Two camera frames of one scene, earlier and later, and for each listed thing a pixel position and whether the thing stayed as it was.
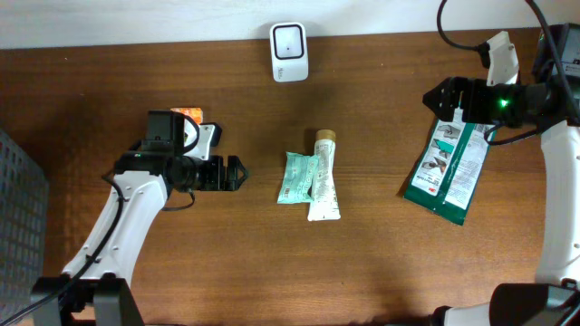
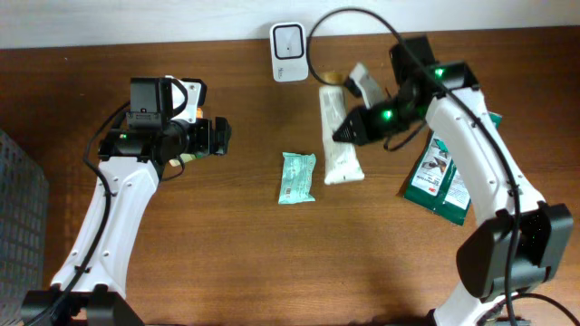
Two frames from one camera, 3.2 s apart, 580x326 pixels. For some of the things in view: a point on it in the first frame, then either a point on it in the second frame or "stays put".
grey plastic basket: x=24 y=225 stays put
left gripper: x=222 y=172 to x=218 y=136
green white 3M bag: x=447 y=166 stays put
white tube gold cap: x=325 y=206 to x=341 y=160
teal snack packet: x=299 y=177 stays put
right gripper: x=472 y=110 to x=365 y=129
